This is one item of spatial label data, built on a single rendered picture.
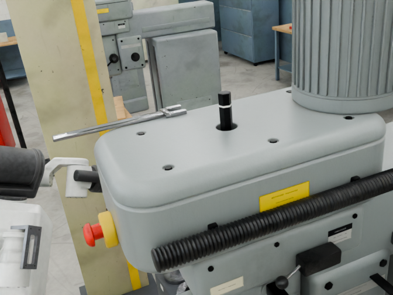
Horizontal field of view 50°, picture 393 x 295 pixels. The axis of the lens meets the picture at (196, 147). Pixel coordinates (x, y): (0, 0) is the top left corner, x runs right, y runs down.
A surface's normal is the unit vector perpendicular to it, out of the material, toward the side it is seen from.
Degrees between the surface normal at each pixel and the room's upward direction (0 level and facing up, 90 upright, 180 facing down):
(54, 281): 0
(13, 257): 57
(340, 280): 90
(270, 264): 90
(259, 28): 90
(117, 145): 0
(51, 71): 90
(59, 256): 0
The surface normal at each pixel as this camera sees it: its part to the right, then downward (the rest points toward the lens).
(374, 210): 0.38, 0.36
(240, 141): -0.10, -0.90
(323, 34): -0.67, 0.38
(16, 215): 0.48, -0.25
